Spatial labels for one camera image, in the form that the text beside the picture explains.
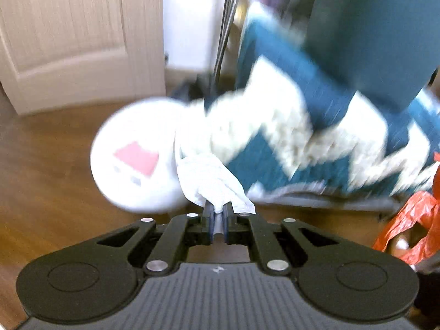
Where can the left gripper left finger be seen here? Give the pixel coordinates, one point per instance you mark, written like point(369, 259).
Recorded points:
point(207, 223)

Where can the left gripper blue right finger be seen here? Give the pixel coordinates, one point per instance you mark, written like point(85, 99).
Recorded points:
point(227, 219)

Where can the teal plastic trash bin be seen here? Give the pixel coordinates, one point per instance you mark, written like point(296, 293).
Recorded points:
point(387, 49)

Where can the teal white chevron rug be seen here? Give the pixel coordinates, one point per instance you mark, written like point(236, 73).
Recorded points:
point(288, 127)

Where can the orange plastic bag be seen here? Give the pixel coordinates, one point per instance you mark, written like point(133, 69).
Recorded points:
point(421, 211)

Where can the beige wooden door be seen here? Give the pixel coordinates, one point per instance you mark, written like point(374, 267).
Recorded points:
point(57, 53)

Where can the black folding cart frame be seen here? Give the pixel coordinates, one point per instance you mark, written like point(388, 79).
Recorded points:
point(206, 86)

